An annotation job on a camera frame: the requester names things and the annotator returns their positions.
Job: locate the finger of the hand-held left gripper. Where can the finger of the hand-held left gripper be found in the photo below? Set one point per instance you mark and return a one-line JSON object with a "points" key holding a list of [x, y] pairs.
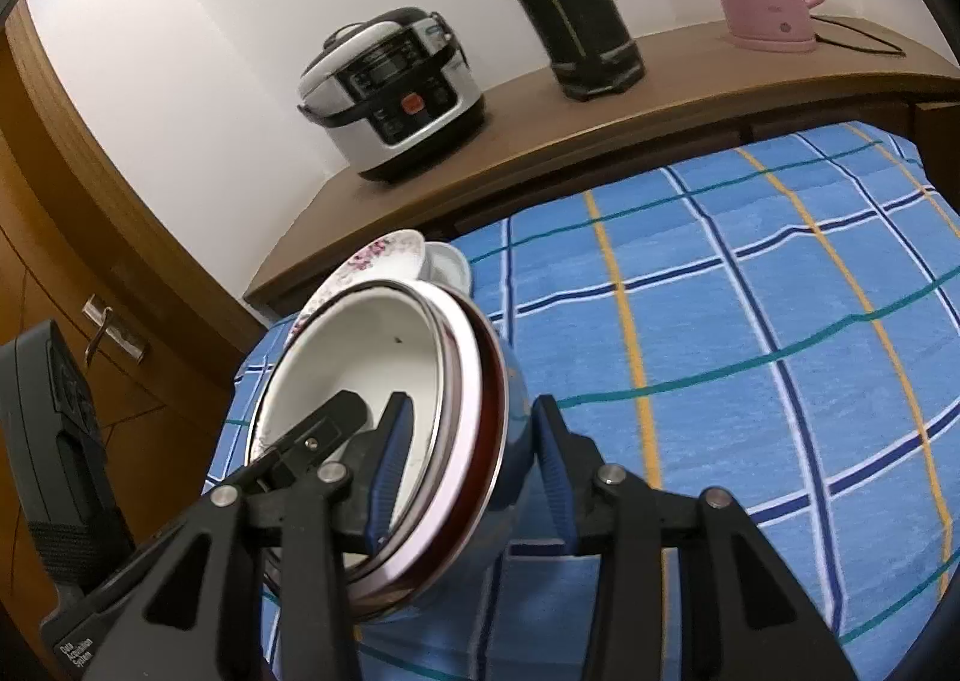
{"points": [[322, 430]]}

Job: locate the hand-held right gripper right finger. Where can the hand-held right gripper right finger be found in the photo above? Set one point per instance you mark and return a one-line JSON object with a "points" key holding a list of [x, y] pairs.
{"points": [[553, 478]]}

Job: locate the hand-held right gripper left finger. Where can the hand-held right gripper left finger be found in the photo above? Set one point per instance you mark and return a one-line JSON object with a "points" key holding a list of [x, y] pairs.
{"points": [[390, 475]]}

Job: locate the white enamel bowl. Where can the white enamel bowl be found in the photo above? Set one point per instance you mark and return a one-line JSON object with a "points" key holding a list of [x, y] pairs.
{"points": [[360, 351]]}

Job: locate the red bowl with pink inside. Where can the red bowl with pink inside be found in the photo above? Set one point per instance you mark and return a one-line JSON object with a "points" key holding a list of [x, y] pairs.
{"points": [[471, 426]]}

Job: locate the stainless steel bowl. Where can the stainless steel bowl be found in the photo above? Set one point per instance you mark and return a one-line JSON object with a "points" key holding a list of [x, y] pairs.
{"points": [[517, 388]]}

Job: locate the floral rimmed white plate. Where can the floral rimmed white plate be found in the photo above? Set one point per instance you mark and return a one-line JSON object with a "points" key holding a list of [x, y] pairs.
{"points": [[375, 253]]}

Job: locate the wooden door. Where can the wooden door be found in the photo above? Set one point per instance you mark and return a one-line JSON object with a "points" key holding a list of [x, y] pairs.
{"points": [[150, 276]]}

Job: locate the grey plate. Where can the grey plate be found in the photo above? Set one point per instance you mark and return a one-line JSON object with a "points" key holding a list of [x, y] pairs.
{"points": [[455, 268]]}

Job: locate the blue plaid tablecloth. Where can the blue plaid tablecloth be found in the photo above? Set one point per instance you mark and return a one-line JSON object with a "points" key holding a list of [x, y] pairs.
{"points": [[750, 351]]}

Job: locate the black and silver rice cooker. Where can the black and silver rice cooker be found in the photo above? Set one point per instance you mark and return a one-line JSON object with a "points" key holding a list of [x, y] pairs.
{"points": [[390, 103]]}

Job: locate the wooden sideboard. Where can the wooden sideboard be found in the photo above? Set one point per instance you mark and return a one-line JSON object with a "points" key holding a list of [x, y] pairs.
{"points": [[675, 103]]}

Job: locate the tall black thermos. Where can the tall black thermos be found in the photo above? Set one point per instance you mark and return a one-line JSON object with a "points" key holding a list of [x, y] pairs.
{"points": [[570, 6]]}

